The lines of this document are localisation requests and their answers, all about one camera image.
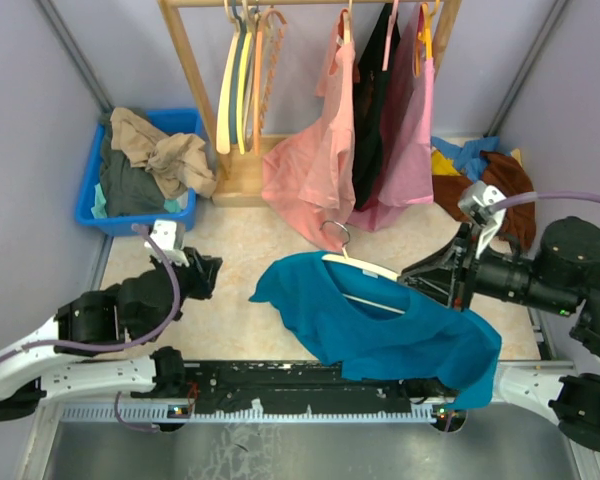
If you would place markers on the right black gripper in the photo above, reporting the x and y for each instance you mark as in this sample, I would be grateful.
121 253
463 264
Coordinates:
439 287

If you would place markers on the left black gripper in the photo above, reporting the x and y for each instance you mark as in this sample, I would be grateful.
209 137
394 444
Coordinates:
202 271

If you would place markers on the teal blue t shirt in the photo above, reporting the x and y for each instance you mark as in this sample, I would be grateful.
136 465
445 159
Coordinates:
377 329

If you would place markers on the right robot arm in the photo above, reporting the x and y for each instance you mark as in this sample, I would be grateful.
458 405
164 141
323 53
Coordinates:
562 279

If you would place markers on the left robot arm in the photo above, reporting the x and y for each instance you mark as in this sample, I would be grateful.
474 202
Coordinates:
60 359

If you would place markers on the brown t shirt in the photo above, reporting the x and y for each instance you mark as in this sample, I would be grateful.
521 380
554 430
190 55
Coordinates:
509 177

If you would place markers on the dark grey t shirt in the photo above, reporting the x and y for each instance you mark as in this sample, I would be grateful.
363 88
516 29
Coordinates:
128 191

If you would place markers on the beige t shirt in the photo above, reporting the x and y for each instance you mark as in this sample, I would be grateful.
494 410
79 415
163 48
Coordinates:
176 162

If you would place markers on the salmon pink t shirt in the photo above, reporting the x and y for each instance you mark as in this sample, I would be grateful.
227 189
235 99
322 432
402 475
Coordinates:
307 178

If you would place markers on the black t shirt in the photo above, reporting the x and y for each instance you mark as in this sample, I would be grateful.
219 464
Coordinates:
369 94

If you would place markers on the yellow hanger with shirt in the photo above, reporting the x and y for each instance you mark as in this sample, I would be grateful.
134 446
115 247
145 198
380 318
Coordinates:
423 50

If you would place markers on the beige hanger with shirt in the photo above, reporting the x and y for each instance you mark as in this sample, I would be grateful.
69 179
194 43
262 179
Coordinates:
345 26

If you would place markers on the pink hanger with shirt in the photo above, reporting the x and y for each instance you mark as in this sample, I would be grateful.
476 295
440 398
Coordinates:
389 33

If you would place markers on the orange plastic hanger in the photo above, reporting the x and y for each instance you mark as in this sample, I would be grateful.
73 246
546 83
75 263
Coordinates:
271 17

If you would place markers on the yellow cloth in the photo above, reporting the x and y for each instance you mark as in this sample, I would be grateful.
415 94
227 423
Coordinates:
442 165

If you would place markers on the light blue cloth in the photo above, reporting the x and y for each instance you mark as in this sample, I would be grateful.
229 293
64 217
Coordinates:
468 158

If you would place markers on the wooden clothes rack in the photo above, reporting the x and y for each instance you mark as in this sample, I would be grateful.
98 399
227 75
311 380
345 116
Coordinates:
240 178

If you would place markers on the mint green cloth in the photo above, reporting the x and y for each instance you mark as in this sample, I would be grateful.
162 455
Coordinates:
99 211

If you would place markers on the blue plastic bin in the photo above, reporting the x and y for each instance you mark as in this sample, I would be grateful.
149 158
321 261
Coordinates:
170 121

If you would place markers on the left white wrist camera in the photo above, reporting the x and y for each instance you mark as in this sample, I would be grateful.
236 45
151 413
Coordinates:
168 235

